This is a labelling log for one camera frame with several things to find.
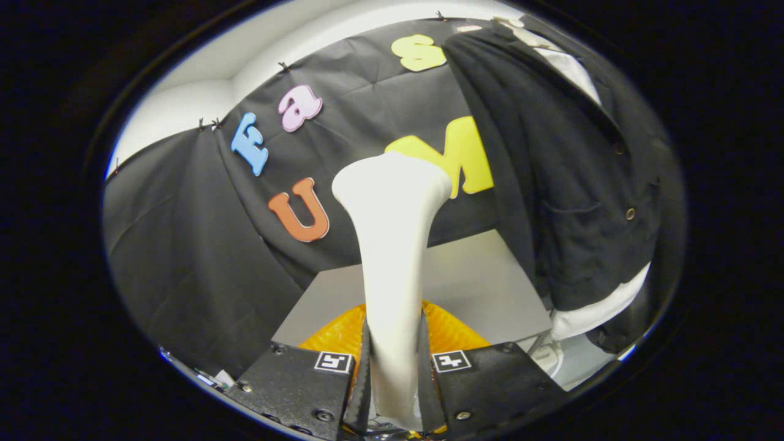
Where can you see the metal stand base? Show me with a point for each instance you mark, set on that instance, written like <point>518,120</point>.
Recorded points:
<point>548,356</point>

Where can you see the white garment steamer head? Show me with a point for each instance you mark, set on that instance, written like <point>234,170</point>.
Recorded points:
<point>392,245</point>

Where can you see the black backdrop cloth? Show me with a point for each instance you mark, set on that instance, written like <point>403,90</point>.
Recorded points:
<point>184,245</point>

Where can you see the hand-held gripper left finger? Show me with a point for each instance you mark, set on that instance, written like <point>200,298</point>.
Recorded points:
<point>294,386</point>

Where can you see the white padded garment form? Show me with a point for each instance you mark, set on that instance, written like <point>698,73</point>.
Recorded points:
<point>588,315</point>

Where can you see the black jacket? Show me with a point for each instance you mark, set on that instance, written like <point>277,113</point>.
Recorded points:
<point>551,184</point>

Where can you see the grey cabinet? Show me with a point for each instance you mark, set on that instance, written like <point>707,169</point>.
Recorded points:
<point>478,288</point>

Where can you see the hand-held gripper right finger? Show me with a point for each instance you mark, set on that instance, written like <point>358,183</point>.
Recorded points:
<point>490,380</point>

